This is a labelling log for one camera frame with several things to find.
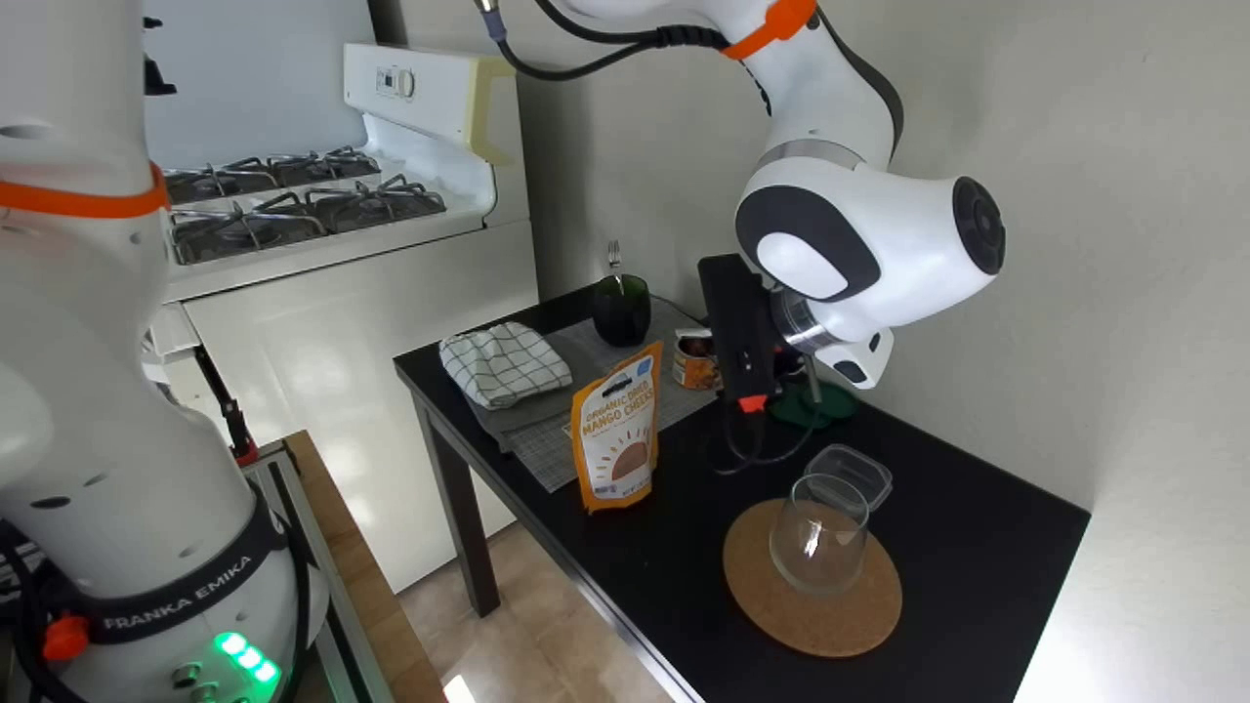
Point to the green round lid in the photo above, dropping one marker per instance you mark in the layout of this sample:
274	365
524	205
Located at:
833	398

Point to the black stove grate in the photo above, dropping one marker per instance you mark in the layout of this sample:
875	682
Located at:
312	218
274	169

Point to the small white cup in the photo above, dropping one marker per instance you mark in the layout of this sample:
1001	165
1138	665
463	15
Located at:
697	365

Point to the orange stand-up pouch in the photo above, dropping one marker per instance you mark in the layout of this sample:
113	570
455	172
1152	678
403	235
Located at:
617	432

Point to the white stove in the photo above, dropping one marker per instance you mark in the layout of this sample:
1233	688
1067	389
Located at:
363	337

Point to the clear plastic container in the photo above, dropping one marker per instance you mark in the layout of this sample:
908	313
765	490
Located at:
860	471

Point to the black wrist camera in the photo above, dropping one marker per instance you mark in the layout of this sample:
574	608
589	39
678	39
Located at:
742	334

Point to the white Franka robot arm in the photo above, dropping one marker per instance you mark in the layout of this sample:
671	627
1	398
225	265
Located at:
102	393

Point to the black camera clamp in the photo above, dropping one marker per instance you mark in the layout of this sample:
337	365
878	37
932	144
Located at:
156	75

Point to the black rod with red tip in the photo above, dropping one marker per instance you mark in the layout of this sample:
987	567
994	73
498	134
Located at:
225	403

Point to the clear glass jar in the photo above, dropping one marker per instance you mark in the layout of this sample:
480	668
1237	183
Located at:
819	532

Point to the round cork mat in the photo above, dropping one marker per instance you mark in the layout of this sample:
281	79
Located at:
806	627

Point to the wooden board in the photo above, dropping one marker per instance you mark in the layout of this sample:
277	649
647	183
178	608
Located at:
376	609

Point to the white checkered cloth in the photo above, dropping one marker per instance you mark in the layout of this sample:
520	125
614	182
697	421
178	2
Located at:
505	365

